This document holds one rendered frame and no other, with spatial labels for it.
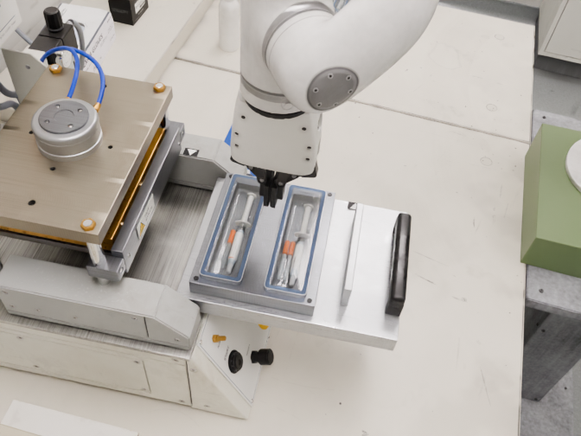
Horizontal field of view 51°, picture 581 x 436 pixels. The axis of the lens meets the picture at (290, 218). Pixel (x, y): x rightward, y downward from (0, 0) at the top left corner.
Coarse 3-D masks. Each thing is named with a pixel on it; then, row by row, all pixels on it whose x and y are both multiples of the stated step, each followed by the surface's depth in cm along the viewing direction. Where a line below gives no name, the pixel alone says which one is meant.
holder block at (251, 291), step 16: (224, 192) 88; (272, 208) 86; (272, 224) 84; (208, 240) 82; (256, 240) 82; (272, 240) 83; (320, 240) 83; (256, 256) 81; (320, 256) 82; (192, 272) 78; (256, 272) 79; (320, 272) 80; (192, 288) 79; (208, 288) 78; (224, 288) 77; (240, 288) 77; (256, 288) 78; (256, 304) 79; (272, 304) 78; (288, 304) 77; (304, 304) 77
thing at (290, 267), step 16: (288, 192) 87; (304, 192) 87; (320, 192) 88; (288, 208) 85; (304, 208) 86; (320, 208) 86; (288, 224) 83; (304, 224) 84; (288, 240) 82; (304, 240) 82; (272, 256) 80; (288, 256) 80; (304, 256) 80; (272, 272) 78; (288, 272) 78; (304, 272) 79; (272, 288) 77; (288, 288) 77; (304, 288) 77
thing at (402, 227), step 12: (408, 216) 85; (396, 228) 84; (408, 228) 84; (396, 240) 83; (408, 240) 83; (396, 252) 81; (408, 252) 82; (396, 264) 80; (396, 276) 79; (396, 288) 77; (396, 300) 77; (396, 312) 79
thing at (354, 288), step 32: (352, 224) 89; (384, 224) 89; (192, 256) 83; (352, 256) 80; (384, 256) 85; (320, 288) 81; (352, 288) 82; (384, 288) 82; (256, 320) 80; (288, 320) 78; (320, 320) 78; (352, 320) 78; (384, 320) 79
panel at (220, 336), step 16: (208, 320) 83; (224, 320) 87; (240, 320) 91; (208, 336) 83; (224, 336) 83; (240, 336) 91; (256, 336) 96; (208, 352) 82; (224, 352) 86; (240, 352) 90; (224, 368) 86; (256, 368) 95; (240, 384) 90; (256, 384) 94
